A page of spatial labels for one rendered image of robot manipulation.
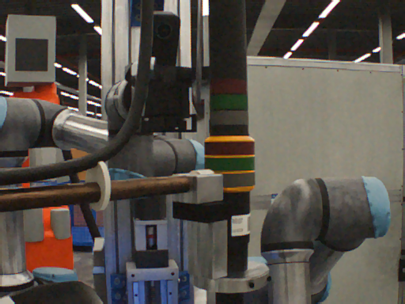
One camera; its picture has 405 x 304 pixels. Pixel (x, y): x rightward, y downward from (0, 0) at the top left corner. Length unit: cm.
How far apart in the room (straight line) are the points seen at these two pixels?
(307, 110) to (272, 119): 20
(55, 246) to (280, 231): 362
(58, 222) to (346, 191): 361
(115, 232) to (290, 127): 129
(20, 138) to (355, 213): 69
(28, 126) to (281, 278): 61
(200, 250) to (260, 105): 194
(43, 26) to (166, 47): 383
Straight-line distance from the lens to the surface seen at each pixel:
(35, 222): 420
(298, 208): 81
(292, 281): 81
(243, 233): 40
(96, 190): 31
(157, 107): 56
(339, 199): 83
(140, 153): 73
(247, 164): 39
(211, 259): 38
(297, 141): 237
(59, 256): 435
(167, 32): 60
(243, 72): 40
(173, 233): 130
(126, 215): 128
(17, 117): 102
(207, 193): 36
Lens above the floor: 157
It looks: 3 degrees down
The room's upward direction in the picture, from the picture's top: 1 degrees counter-clockwise
